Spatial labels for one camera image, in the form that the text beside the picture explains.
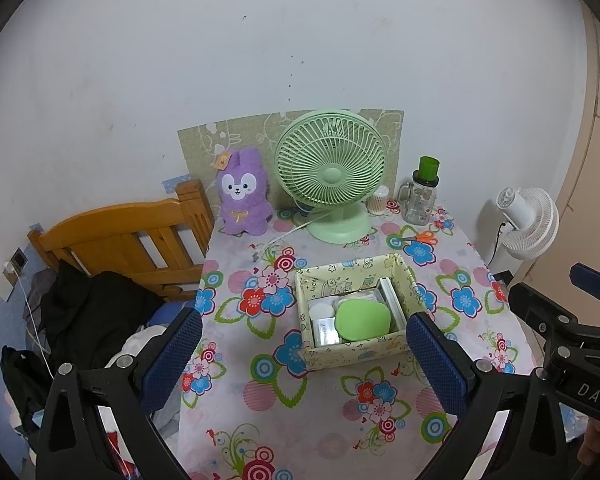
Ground white fan cable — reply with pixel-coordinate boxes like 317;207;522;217
252;217;326;263

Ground white plastic packet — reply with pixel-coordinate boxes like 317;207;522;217
312;317;346;347

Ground purple plush toy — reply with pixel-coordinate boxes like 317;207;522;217
215;146;274;237

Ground yellow printed fabric storage box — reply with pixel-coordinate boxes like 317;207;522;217
294;252;418;372

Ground white charging cable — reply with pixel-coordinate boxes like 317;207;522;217
5;265;53;371

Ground orange handled scissors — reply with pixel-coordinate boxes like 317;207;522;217
399;230;440;247

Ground black bag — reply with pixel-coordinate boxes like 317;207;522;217
0;345;56;436

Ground person's right hand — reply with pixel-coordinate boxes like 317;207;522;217
578;417;600;466

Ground green desk fan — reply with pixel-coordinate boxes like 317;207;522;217
274;109;387;246

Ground light blue plastic bag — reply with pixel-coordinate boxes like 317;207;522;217
562;407;588;443

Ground white cloth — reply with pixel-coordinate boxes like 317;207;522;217
105;325;173;361

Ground cotton swab jar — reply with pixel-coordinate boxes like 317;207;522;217
367;185;391;217

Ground beige printed wall board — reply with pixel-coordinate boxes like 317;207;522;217
177;109;405;211

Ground white rectangular case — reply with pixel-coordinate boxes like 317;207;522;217
377;277;407;333

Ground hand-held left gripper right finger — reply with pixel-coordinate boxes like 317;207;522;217
405;310;568;480

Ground white portable fan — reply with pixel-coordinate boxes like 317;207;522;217
496;186;560;261

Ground beige cabinet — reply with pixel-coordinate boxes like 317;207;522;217
525;5;600;286

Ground glass mug with green lid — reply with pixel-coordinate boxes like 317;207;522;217
397;156;441;226

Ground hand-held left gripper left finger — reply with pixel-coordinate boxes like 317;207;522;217
32;306;204;480

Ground wooden bed frame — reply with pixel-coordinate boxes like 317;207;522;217
27;178;216;303

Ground black power cable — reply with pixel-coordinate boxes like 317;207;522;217
487;220;508;267

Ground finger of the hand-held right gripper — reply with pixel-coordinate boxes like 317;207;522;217
508;282;600;346
569;262;600;306

